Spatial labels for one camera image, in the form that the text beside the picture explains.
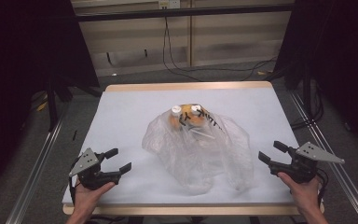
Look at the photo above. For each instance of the clear printed plastic bag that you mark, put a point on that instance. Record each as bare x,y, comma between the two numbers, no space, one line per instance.
199,158

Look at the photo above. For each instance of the white wall socket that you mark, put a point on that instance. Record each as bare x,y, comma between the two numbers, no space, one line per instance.
169,3

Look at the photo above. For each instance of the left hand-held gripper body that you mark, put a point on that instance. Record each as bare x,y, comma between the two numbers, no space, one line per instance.
88,174

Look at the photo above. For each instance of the orange snack packets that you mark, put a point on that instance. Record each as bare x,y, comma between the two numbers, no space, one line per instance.
196,115

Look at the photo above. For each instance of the black curtain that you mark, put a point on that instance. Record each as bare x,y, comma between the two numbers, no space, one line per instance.
18,62
338,56

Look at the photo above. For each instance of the metal floor rail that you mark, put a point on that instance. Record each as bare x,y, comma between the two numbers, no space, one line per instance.
34,174
338,174

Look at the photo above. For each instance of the black metal stand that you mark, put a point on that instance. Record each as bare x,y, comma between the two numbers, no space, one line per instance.
52,102

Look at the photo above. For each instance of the person's left hand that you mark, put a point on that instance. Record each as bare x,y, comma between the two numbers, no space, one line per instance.
87,199

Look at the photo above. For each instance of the white table mat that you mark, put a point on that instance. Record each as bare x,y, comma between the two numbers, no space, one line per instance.
121,124

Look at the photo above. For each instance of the black horizontal bar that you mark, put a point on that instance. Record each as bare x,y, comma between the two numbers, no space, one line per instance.
183,12

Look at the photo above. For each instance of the person's right hand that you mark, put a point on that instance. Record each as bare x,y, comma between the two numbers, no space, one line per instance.
306,196

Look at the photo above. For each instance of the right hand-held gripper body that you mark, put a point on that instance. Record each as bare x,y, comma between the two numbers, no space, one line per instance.
301,168

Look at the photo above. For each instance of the orange bottle white cap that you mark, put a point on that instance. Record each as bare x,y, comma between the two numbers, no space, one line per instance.
175,116

